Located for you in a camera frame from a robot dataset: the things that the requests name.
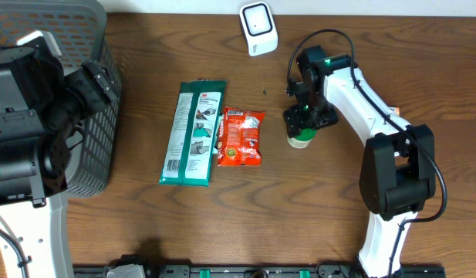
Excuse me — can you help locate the mint green wipes pack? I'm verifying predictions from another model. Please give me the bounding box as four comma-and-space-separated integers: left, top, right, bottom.
212, 114, 224, 154

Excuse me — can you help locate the red snack bag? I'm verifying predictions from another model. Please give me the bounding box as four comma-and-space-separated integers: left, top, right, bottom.
217, 107, 265, 167

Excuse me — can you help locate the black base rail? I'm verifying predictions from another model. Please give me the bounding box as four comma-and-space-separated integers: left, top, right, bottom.
73, 254, 447, 278

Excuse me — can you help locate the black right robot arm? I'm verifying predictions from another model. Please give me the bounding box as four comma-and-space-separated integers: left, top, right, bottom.
283, 47, 438, 277

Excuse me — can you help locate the grey plastic shopping basket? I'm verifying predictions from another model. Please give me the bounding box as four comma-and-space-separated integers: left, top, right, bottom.
0, 0, 122, 198

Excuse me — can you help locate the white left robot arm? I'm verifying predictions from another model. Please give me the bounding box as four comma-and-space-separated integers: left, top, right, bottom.
0, 31, 120, 277

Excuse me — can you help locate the small orange box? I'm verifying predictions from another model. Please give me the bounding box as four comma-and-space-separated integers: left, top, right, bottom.
389, 107, 400, 116

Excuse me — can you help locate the white barcode scanner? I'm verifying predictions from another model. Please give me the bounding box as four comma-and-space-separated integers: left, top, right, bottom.
239, 2, 279, 56

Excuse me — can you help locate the green lid spice jar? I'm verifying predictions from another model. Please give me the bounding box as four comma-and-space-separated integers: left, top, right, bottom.
287, 129, 316, 149

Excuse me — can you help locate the green white package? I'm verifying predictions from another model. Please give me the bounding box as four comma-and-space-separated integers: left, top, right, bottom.
159, 80, 226, 187

